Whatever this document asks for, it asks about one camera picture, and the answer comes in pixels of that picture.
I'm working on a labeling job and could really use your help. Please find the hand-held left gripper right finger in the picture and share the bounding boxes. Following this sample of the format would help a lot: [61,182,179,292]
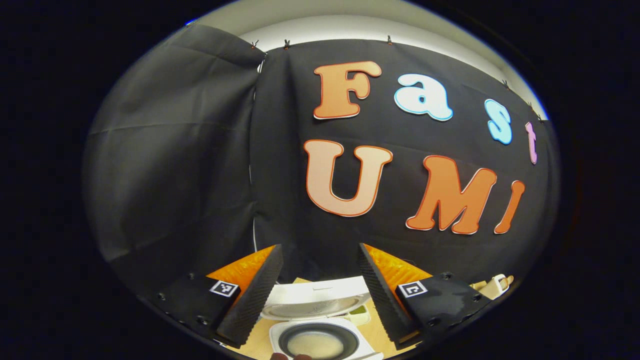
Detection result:
[357,243,493,351]

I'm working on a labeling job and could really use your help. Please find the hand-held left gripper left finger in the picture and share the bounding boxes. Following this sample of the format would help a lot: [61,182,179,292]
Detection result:
[137,244,285,349]

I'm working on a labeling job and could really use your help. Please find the white rice cooker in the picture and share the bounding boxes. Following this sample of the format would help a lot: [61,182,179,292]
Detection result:
[260,276,385,360]

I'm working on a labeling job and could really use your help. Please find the white rice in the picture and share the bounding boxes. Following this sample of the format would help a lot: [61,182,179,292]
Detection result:
[287,332,345,358]

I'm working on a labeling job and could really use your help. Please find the small white condiment dish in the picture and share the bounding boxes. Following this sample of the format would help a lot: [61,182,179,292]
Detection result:
[348,305,372,326]

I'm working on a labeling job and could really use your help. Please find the white toaster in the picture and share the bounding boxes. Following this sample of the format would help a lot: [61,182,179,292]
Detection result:
[470,274,515,301]

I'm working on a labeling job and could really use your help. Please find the black backdrop cloth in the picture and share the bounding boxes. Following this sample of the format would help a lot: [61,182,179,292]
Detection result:
[82,24,558,301]

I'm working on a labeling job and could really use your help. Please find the row of small backdrop clips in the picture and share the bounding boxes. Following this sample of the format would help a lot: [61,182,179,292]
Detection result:
[250,36,546,123]

